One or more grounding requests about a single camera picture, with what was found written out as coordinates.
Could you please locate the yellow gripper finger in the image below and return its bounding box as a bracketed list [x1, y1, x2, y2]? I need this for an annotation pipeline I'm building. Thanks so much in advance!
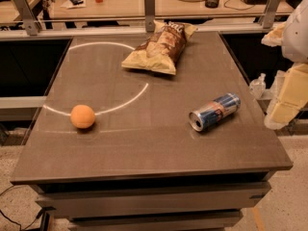
[261, 22, 286, 47]
[264, 63, 308, 130]

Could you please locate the blue silver redbull can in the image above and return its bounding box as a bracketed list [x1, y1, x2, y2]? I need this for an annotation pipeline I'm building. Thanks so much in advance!
[189, 92, 241, 132]

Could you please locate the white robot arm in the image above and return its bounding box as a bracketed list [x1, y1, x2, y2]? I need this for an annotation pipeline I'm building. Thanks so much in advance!
[261, 0, 308, 130]

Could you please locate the clear sanitizer bottle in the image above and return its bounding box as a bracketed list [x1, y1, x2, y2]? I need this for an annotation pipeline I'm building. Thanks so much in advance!
[249, 73, 266, 99]

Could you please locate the black mesh pen cup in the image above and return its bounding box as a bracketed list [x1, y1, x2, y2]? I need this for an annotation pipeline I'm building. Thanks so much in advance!
[205, 0, 219, 9]

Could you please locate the yellow brown chips bag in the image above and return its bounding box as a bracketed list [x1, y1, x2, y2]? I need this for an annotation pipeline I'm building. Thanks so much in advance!
[121, 21, 197, 75]

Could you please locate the grey table drawer base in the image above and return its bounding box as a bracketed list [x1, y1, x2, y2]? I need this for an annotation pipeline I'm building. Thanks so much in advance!
[38, 174, 271, 231]

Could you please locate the orange ball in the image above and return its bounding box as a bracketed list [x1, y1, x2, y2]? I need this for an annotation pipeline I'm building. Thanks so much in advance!
[70, 105, 95, 129]

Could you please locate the grey metal bracket right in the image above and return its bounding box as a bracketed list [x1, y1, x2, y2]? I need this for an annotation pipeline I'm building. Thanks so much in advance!
[259, 0, 281, 29]

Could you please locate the grey metal bracket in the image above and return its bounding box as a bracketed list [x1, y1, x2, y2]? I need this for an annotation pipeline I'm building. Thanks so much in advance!
[13, 0, 41, 36]
[259, 0, 281, 29]
[144, 0, 155, 32]

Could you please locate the grey metal bracket middle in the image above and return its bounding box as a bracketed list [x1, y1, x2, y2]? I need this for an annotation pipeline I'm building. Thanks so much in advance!
[144, 0, 155, 32]

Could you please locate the grey metal bracket left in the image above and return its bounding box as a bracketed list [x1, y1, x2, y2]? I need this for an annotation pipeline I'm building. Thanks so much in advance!
[13, 0, 41, 36]

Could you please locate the black floor cable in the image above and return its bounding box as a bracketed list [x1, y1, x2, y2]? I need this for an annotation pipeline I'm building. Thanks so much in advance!
[0, 185, 46, 231]

